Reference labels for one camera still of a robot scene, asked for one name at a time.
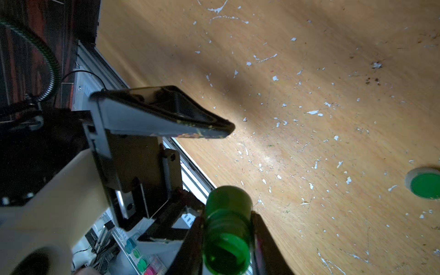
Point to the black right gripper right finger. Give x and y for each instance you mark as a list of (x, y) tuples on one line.
[(267, 258)]

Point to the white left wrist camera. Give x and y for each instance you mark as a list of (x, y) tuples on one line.
[(45, 230)]

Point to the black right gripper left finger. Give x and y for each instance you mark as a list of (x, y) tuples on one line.
[(129, 121)]

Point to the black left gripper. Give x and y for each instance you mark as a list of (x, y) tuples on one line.
[(143, 180)]

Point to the green paint jar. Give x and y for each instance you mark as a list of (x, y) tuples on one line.
[(226, 245)]

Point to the green paint jar lid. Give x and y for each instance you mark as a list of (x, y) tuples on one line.
[(424, 182)]

